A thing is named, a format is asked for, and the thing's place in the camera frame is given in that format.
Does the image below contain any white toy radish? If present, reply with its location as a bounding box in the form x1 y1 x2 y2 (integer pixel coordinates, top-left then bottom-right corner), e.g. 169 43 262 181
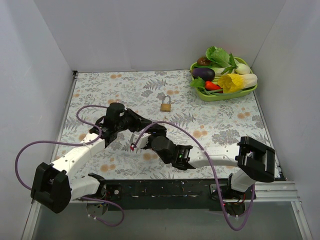
235 63 251 75

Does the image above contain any brown toy mushroom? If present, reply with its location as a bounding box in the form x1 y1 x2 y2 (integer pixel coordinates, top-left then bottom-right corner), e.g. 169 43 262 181
197 56 212 66

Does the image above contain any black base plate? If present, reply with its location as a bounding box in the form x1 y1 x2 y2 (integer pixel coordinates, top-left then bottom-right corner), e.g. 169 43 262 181
99 178 256 211

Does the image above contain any brass padlock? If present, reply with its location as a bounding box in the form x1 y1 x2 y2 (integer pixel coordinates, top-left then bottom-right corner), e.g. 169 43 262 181
160 95 171 112

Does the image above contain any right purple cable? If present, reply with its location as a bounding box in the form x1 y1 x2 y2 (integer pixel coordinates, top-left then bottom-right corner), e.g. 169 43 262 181
133 120 256 231

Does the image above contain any purple cable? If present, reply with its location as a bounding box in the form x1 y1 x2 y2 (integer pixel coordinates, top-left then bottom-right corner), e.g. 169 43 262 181
133 120 256 231
14 105 125 227

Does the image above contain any yellow toy cabbage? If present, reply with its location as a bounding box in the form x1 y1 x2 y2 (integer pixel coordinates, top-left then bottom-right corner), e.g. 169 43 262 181
217 73 258 94

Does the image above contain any green plastic tray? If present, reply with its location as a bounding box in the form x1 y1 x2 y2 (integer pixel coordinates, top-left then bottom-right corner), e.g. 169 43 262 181
189 57 258 102

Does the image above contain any red toy pepper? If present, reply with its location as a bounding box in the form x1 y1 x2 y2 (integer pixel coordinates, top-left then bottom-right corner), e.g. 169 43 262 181
204 81 222 91

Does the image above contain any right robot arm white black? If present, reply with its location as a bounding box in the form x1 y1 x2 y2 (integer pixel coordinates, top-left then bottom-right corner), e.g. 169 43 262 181
150 136 276 199

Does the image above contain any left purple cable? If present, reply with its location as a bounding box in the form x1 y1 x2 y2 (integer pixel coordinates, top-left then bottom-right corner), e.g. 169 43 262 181
14 105 125 227

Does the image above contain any green toy lettuce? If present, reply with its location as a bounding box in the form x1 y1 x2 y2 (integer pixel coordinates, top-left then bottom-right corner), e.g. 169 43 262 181
205 46 237 69

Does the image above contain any purple toy eggplant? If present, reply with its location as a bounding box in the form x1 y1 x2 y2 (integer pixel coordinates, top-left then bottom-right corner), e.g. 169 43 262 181
190 68 216 81

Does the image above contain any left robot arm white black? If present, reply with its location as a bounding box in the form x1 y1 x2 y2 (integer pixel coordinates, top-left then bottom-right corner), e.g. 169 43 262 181
30 102 152 213

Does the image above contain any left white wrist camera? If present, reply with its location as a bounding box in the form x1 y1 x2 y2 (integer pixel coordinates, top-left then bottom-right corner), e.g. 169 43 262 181
130 132 151 151

